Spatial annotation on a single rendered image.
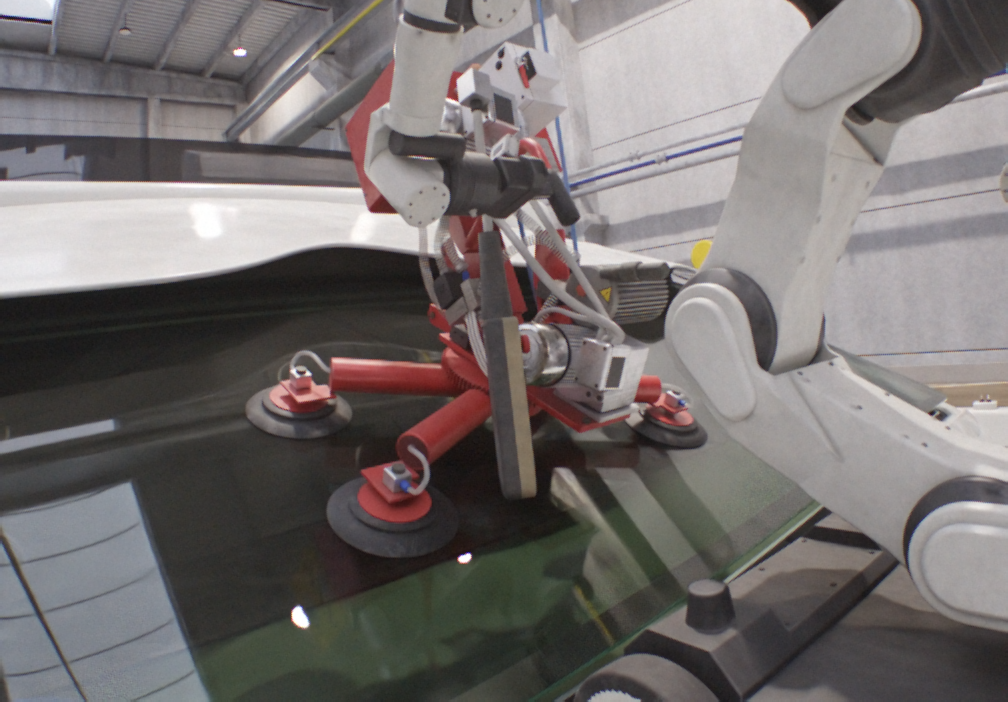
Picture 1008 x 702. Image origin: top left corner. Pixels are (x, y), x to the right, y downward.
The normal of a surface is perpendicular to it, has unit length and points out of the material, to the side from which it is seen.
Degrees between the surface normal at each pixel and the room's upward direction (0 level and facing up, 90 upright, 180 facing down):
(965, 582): 90
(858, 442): 90
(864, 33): 90
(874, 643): 0
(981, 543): 90
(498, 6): 131
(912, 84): 160
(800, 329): 107
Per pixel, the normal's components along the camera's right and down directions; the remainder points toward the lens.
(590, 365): -0.66, -0.07
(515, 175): 0.62, -0.36
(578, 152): 0.68, -0.07
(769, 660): 0.35, -0.74
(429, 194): 0.56, 0.65
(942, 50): -0.51, 0.65
